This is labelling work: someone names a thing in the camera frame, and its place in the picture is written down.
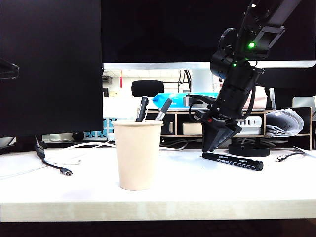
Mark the blue wet wipes pack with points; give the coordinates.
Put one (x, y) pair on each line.
(172, 101)

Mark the beige paper cup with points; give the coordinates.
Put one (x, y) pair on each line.
(137, 158)

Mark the clear white pen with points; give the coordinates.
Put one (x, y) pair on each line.
(272, 98)

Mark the white paper sheet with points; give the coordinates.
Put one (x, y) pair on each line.
(306, 151)

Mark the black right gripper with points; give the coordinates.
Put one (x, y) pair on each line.
(237, 89)

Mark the black wooden desk shelf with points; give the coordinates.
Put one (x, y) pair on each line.
(307, 138)

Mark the pink tissue pack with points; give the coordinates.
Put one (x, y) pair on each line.
(259, 98)

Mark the black marker with white print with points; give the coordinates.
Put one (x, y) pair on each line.
(232, 161)

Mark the white multi-port charger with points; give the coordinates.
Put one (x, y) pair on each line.
(250, 122)

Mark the large silver-edged monitor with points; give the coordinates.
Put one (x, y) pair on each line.
(160, 29)

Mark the white blue power strip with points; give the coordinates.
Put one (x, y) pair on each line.
(95, 135)

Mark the black round base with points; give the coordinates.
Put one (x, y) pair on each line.
(249, 150)

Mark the white rounded object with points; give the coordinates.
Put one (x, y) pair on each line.
(303, 102)

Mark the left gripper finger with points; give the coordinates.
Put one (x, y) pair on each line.
(10, 70)

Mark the black round knob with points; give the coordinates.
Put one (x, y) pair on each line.
(78, 136)

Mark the black-capped marker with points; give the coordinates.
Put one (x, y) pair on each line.
(142, 108)

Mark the black chair headrest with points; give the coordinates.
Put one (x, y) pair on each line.
(147, 88)

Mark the rolled printed papers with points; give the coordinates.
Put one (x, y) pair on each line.
(284, 123)

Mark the flat white box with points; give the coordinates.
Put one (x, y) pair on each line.
(247, 131)

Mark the beige rectangular box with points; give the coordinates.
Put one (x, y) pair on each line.
(191, 129)

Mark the grey-capped marker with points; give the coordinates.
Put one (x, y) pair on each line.
(164, 108)

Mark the black V-shaped monitor stand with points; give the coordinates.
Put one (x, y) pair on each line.
(24, 143)

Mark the black frameless monitor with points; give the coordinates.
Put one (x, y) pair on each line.
(49, 74)

